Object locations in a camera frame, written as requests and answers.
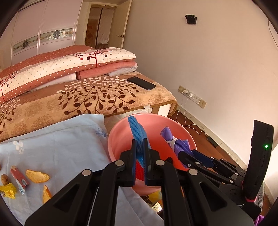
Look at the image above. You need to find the pink plastic bucket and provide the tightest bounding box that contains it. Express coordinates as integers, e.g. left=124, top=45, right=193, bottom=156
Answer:
left=107, top=113, right=196, bottom=194

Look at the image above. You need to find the black wall device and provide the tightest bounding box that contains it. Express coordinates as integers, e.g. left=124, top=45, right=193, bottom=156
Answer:
left=185, top=14, right=198, bottom=25

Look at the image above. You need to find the blue ribbed cloth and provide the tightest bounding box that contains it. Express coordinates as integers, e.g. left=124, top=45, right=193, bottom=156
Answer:
left=127, top=116, right=148, bottom=170

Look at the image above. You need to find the red patterned wrapper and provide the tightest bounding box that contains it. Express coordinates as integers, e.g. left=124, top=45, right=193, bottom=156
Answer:
left=11, top=166, right=30, bottom=194

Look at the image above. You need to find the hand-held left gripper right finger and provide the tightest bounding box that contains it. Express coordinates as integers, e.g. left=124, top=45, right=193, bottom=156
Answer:
left=143, top=138, right=255, bottom=226

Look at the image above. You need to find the cream room door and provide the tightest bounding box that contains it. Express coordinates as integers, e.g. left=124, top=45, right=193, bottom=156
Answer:
left=116, top=0, right=132, bottom=49

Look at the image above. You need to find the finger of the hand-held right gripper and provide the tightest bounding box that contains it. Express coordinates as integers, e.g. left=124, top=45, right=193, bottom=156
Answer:
left=192, top=149, right=246, bottom=179
left=178, top=151, right=235, bottom=185

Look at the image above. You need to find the white charging cable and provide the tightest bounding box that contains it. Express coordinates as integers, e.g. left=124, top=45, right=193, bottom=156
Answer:
left=176, top=93, right=208, bottom=137

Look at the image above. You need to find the pink folded blanket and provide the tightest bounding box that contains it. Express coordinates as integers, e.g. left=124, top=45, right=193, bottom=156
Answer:
left=76, top=61, right=138, bottom=80

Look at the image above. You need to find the red foam net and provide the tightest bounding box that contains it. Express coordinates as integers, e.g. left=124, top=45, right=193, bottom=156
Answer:
left=135, top=160, right=145, bottom=181

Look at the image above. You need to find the white folded blanket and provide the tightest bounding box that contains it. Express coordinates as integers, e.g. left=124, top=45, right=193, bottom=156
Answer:
left=107, top=65, right=138, bottom=77

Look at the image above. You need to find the orange peel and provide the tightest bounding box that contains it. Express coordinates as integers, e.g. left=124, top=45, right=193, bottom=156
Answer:
left=26, top=169, right=50, bottom=183
left=43, top=185, right=52, bottom=203

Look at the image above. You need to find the white sliding wardrobe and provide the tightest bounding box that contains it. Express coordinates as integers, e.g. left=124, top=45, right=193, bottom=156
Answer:
left=9, top=0, right=84, bottom=66

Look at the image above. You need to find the black smartphone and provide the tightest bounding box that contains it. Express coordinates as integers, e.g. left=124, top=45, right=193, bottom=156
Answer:
left=126, top=76, right=156, bottom=90

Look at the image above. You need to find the purple cloth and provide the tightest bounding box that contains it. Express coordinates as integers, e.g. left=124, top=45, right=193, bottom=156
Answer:
left=160, top=127, right=195, bottom=169

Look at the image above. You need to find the dotted tree print quilt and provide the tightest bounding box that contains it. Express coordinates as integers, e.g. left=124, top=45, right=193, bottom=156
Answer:
left=0, top=45, right=136, bottom=105

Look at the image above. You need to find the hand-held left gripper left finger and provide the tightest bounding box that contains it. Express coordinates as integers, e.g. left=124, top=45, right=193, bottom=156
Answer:
left=24, top=139, right=138, bottom=226

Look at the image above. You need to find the white bed frame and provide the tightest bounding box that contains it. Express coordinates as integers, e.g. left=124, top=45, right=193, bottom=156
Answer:
left=144, top=102, right=178, bottom=118

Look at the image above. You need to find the light blue cloth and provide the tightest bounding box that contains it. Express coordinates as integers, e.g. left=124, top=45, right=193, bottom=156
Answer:
left=0, top=113, right=164, bottom=226

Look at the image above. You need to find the yellow snack wrapper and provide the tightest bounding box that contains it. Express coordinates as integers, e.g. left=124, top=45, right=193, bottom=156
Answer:
left=0, top=183, right=17, bottom=199

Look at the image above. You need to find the black power bank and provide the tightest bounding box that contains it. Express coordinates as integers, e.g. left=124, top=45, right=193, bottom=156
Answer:
left=206, top=136, right=218, bottom=147

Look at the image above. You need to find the brown leaf print blanket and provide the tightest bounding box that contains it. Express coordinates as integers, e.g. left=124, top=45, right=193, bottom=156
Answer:
left=0, top=74, right=177, bottom=143

